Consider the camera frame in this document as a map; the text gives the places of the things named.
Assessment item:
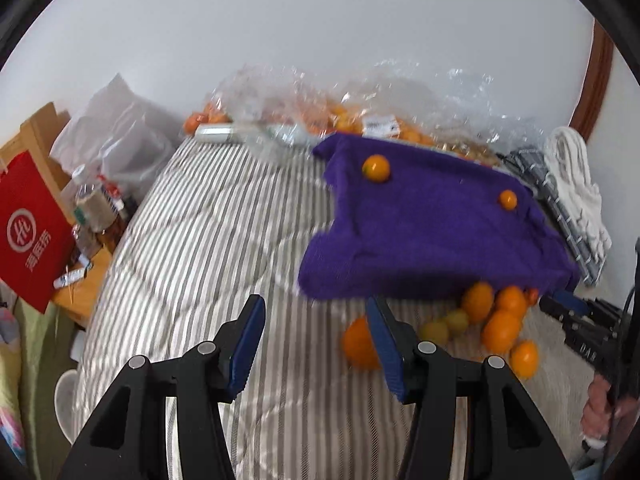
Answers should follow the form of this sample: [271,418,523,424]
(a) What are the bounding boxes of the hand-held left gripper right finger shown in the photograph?
[365,295,576,480]

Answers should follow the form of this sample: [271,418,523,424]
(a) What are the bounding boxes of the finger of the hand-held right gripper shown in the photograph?
[539,290,591,317]

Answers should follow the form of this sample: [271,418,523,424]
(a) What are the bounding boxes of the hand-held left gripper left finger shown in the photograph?
[60,294,267,480]

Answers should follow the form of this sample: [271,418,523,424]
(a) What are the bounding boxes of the large orange mandarin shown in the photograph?
[342,317,383,372]

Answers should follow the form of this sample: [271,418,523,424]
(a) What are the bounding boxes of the small green mandarin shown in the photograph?
[419,320,450,345]
[445,309,471,336]

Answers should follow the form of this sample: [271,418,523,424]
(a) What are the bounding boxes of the purple towel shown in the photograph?
[297,132,582,302]

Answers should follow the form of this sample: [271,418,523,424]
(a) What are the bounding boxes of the person's right hand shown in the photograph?
[582,375,640,443]

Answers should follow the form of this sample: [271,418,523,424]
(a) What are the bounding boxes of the grey plaid cloth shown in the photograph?
[505,147,601,286]

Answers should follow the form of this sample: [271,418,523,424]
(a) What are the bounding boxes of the grey striped bed sheet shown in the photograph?
[70,135,601,480]

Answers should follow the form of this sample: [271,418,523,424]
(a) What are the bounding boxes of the white knit towel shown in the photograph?
[544,126,613,266]

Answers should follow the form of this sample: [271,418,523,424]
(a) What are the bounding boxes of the wooden nightstand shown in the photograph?
[50,240,115,325]

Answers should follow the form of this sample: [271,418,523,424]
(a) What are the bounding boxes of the small white packet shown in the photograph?
[54,266,88,288]

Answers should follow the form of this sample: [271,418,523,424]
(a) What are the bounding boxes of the white round container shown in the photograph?
[54,370,81,443]

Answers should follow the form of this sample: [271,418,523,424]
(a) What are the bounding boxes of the red label bottle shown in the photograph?
[97,175,127,213]

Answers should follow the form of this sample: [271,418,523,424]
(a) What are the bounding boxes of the clear plastic bottle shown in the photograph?
[71,165,118,235]

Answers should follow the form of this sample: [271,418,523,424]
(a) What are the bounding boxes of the white cylinder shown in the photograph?
[195,124,236,142]

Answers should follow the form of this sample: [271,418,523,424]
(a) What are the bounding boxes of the green floral cloth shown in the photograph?
[0,285,66,466]

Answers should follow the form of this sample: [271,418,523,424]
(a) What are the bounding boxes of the red paper bag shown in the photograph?
[0,152,78,313]

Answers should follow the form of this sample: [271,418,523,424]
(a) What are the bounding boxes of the clear bag of mandarins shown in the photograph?
[184,62,436,148]

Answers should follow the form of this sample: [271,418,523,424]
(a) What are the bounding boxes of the translucent white plastic bag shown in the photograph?
[50,72,178,211]

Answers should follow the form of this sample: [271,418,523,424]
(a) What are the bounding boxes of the black cable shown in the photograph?
[600,285,633,480]

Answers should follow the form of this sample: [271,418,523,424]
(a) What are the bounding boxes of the brown wooden frame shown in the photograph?
[570,17,615,143]

